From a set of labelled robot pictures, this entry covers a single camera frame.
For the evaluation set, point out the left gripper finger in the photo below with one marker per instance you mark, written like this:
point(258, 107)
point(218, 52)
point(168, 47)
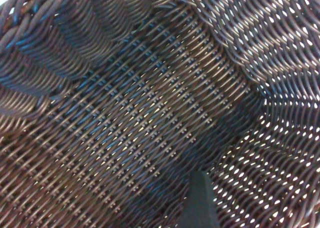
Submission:
point(200, 203)

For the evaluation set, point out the dark brown wicker basket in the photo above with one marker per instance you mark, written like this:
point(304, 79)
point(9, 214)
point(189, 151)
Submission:
point(125, 100)

